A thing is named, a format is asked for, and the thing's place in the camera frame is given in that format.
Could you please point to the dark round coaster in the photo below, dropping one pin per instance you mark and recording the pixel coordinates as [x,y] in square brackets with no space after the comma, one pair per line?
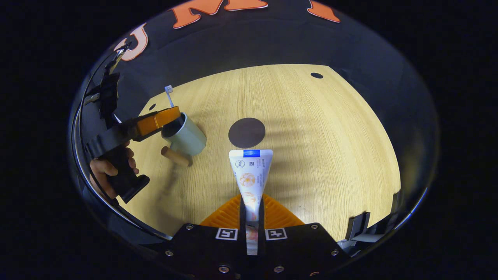
[247,133]

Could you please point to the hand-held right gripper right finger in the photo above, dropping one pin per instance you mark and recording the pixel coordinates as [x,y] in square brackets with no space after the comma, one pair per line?
[295,245]

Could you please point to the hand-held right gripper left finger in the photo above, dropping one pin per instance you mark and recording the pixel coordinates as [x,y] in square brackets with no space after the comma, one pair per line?
[206,245]

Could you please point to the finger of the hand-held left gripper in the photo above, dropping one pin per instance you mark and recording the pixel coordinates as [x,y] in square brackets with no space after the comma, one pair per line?
[157,120]

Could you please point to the white toothpaste tube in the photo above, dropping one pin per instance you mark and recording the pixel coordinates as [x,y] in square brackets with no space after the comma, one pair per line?
[251,175]

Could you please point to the black plastic frame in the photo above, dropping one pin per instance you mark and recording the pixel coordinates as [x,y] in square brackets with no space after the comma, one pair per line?
[358,225]

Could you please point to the white toothbrush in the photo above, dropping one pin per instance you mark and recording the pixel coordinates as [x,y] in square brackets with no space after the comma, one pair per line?
[170,97]

